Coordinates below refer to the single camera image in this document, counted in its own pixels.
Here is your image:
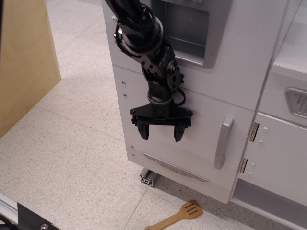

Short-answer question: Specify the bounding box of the white low fridge door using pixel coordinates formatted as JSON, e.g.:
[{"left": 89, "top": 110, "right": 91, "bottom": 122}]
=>
[{"left": 113, "top": 66, "right": 253, "bottom": 203}]

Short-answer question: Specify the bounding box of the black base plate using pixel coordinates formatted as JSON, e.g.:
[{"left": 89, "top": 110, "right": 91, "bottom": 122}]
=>
[{"left": 17, "top": 203, "right": 60, "bottom": 230}]

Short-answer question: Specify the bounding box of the wooden slotted spatula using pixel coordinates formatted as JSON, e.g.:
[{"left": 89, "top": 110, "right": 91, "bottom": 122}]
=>
[{"left": 144, "top": 200, "right": 203, "bottom": 230}]

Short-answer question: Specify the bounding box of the black cable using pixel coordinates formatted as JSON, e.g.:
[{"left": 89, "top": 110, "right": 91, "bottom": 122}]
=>
[{"left": 0, "top": 214, "right": 12, "bottom": 230}]

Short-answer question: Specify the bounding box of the white toy fridge cabinet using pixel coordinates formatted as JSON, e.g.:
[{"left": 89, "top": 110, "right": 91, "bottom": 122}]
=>
[{"left": 102, "top": 0, "right": 307, "bottom": 230}]

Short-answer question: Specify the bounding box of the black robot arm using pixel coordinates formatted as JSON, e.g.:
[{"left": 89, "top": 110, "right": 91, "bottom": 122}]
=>
[{"left": 106, "top": 0, "right": 193, "bottom": 142}]

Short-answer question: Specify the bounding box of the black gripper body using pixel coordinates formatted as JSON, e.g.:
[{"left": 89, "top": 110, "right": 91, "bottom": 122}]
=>
[{"left": 130, "top": 95, "right": 193, "bottom": 128}]

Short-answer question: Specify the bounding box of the white cupboard door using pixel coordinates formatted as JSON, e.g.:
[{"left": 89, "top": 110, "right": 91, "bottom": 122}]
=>
[{"left": 239, "top": 113, "right": 307, "bottom": 205}]

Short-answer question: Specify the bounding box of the lower brass hinge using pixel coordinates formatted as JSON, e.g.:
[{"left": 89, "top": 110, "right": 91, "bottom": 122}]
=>
[{"left": 239, "top": 158, "right": 248, "bottom": 173}]

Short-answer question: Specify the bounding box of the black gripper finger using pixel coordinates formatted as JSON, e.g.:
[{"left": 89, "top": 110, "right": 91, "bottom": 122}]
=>
[
  {"left": 174, "top": 123, "right": 187, "bottom": 142},
  {"left": 136, "top": 122, "right": 150, "bottom": 140}
]

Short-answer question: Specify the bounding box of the grey oven vent panel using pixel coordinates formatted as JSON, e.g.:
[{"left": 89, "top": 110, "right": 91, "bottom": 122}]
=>
[{"left": 285, "top": 87, "right": 307, "bottom": 118}]

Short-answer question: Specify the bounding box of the light wooden panel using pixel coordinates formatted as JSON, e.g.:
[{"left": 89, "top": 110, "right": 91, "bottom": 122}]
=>
[{"left": 0, "top": 0, "right": 61, "bottom": 136}]

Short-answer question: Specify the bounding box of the grey ice dispenser recess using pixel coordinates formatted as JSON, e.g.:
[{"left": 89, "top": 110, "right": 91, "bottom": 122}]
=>
[{"left": 143, "top": 0, "right": 233, "bottom": 69}]

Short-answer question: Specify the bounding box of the brass hinge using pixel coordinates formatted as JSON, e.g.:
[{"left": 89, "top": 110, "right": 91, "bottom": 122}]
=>
[
  {"left": 239, "top": 158, "right": 248, "bottom": 173},
  {"left": 249, "top": 122, "right": 259, "bottom": 142}
]

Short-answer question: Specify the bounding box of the upper brass hinge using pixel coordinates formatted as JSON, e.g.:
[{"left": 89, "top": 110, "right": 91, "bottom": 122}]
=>
[{"left": 249, "top": 122, "right": 259, "bottom": 142}]

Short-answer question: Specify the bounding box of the grey fridge door handle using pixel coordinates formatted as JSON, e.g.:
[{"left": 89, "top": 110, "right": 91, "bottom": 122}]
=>
[{"left": 214, "top": 116, "right": 234, "bottom": 170}]

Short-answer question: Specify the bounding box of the aluminium extrusion rail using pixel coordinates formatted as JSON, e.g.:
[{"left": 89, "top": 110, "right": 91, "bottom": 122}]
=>
[{"left": 0, "top": 193, "right": 18, "bottom": 224}]

